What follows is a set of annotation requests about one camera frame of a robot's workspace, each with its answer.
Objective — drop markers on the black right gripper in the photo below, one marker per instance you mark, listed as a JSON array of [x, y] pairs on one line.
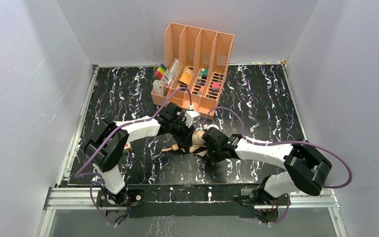
[[206, 139]]

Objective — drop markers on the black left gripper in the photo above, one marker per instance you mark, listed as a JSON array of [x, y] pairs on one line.
[[185, 133]]

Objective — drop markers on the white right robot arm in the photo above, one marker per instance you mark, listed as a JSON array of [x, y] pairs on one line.
[[305, 168]]

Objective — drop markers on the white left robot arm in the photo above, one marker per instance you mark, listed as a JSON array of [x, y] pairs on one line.
[[105, 147]]

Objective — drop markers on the white red small box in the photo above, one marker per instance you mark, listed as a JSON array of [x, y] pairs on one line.
[[159, 87]]

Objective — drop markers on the yellow notebook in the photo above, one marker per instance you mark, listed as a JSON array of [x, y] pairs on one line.
[[186, 76]]

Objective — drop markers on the white and yellow box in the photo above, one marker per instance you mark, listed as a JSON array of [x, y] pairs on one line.
[[127, 148]]

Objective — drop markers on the colourful marker set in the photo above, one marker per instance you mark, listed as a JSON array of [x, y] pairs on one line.
[[161, 73]]

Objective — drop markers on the pink eraser block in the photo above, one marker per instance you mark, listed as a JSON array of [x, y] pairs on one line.
[[215, 87]]

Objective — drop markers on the orange plastic desk organizer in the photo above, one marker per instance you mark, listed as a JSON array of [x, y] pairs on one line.
[[208, 53]]

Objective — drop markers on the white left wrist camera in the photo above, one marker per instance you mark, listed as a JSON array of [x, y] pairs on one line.
[[191, 116]]

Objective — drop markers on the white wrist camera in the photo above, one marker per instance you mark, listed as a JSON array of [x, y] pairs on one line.
[[191, 116], [208, 126]]

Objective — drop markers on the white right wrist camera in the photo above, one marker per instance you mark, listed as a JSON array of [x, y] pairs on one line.
[[208, 126]]

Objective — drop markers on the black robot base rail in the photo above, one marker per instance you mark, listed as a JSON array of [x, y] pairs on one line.
[[191, 200]]

